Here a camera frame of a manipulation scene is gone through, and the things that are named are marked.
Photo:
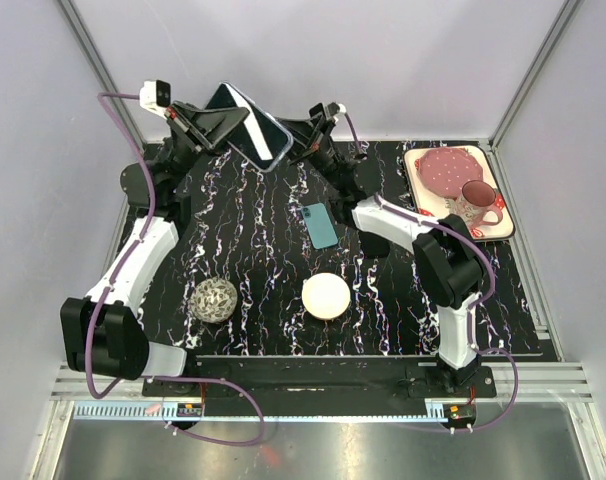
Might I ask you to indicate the aluminium frame rail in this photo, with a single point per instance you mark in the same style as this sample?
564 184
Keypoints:
536 381

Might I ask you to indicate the small controller board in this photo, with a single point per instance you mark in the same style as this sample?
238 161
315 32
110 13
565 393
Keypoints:
189 409
465 413

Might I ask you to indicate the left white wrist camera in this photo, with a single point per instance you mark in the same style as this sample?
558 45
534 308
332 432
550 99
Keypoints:
155 96

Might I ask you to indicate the pink ghost pattern mug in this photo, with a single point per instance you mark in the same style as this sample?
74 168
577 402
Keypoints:
476 205

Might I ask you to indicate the leaf patterned round bowl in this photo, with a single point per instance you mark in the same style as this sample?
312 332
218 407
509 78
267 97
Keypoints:
213 300

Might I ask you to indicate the phone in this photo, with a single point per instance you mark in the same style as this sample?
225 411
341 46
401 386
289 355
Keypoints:
373 246

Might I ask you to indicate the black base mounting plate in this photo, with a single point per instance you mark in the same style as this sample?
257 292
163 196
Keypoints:
415 377

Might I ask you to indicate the left small controller board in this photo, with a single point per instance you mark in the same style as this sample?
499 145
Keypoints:
189 409

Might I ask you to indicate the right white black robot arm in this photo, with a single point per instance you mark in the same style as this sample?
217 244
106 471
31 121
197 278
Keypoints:
453 272

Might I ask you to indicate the teal smartphone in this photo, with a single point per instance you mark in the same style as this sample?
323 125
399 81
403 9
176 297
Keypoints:
319 226

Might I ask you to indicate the pink polka dot plate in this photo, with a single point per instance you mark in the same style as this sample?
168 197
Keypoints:
444 171

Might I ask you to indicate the white round lid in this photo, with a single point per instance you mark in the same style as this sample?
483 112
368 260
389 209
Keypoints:
325 296

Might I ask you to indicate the strawberry print cream tray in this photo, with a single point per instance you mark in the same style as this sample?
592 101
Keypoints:
431 205

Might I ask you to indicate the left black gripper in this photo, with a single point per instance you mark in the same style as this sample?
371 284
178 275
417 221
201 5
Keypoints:
200 130

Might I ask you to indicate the blue smartphone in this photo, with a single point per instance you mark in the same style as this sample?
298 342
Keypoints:
261 139

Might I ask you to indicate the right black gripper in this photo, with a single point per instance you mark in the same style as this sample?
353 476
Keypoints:
304 130

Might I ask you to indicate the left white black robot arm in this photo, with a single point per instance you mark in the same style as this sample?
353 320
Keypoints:
100 330

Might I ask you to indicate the right small controller board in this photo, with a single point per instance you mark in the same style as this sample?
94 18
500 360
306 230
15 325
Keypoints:
465 413

